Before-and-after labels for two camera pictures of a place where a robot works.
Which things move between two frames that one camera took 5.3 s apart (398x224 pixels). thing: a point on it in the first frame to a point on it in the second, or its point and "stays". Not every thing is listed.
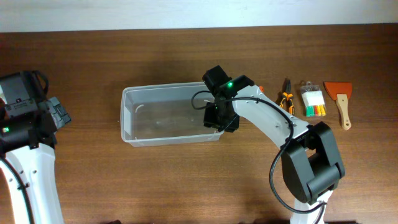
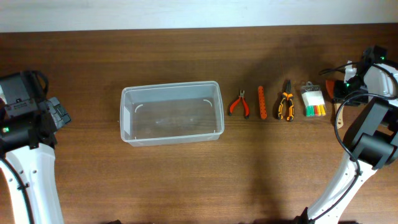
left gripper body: [64, 114] stays
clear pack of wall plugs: [313, 98] stays
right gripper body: [223, 120] to [352, 85]
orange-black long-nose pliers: [288, 95] stays
